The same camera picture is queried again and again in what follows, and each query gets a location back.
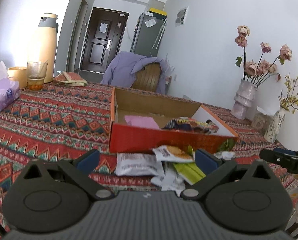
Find green snack bar packet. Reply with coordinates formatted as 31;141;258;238
173;163;206;185

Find white grey snack packet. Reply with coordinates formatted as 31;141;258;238
115;153;165;177

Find white cracker snack packet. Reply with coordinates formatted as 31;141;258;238
152;145;194;163

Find pink snack packet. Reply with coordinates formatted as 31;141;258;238
125;115;160;129

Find small floral vase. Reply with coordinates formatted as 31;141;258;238
264;108;286;143

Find white packet by box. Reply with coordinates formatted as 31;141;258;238
214;151;235;160

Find glass jar by vase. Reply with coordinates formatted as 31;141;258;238
251;107;273;135

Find yellow flower sprigs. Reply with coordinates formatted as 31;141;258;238
278;74;298;114

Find patterned red tablecloth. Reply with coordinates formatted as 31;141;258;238
0;78;298;238

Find pink textured vase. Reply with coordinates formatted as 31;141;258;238
230;80;257;120

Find white crumpled snack packet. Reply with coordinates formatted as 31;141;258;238
151;163;185;197

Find dried pink roses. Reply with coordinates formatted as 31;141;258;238
235;25;292;87

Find dark colourful snack packet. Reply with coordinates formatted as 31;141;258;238
163;118;219;134

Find red cardboard snack box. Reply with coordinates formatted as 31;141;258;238
109;87;238;153

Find purple tissue box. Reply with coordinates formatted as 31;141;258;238
0;61;20;112

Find folded patterned cloth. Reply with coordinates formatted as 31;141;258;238
54;72;88;87

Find cream round container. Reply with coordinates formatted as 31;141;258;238
7;67;28;89

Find glass cup with tea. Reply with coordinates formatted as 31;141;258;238
27;61;48;91

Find purple jacket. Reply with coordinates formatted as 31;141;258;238
100;51;167;94

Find wooden chair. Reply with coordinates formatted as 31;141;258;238
132;63;161;92

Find cream thermos jug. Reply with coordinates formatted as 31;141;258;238
37;13;58;83

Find dark brown door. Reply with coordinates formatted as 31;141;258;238
80;8;129;74

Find grey refrigerator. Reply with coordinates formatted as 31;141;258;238
130;12;166;57

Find yellow box on fridge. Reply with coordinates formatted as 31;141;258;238
149;7;167;17

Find wall panel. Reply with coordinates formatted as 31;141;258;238
175;7;188;27

